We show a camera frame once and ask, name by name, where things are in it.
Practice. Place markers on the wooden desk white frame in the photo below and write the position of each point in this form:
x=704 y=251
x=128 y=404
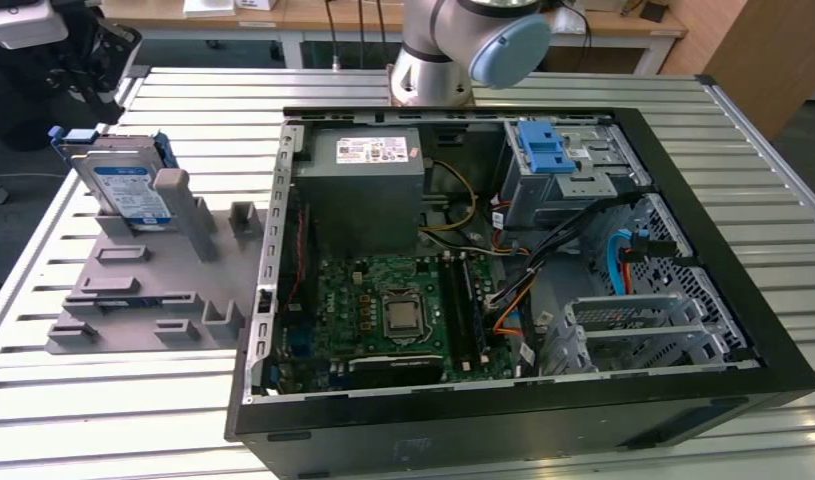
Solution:
x=180 y=22

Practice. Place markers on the small black desk device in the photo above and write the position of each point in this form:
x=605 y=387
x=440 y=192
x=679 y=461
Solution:
x=652 y=10

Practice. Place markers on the blue plastic drive latch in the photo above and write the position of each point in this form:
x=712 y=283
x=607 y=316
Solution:
x=540 y=150

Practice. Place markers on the white box with print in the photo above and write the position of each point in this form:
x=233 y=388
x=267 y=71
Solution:
x=253 y=4

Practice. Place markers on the black empty RAM slot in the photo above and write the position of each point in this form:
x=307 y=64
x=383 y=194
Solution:
x=455 y=310

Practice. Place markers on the grey power supply unit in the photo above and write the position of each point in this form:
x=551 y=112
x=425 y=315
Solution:
x=360 y=210

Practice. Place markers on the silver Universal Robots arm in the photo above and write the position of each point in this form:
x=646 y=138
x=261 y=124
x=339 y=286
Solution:
x=433 y=75

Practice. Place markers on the plain white box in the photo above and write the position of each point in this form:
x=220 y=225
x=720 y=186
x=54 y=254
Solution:
x=207 y=7

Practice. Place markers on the black graphics card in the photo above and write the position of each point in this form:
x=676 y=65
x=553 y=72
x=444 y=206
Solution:
x=393 y=372

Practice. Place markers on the black open PC case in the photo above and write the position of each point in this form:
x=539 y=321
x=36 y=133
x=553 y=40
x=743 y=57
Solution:
x=447 y=430

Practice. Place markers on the black CPU socket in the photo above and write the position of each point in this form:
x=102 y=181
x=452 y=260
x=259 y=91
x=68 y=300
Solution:
x=407 y=294

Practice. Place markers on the grey optical drive cage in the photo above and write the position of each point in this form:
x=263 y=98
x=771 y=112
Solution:
x=533 y=200

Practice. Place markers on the green motherboard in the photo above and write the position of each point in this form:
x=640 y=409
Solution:
x=360 y=280

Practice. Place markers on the grey parts rack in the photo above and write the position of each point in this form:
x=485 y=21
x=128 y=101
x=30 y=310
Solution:
x=173 y=280

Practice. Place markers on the silver disk bay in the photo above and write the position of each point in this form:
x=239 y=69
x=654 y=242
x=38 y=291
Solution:
x=634 y=327

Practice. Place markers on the hard disk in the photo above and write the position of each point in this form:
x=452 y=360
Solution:
x=122 y=185

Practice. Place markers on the silver CPU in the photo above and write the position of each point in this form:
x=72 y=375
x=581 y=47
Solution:
x=403 y=317

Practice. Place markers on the wooden cabinet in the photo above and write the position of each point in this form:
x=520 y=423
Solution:
x=767 y=50

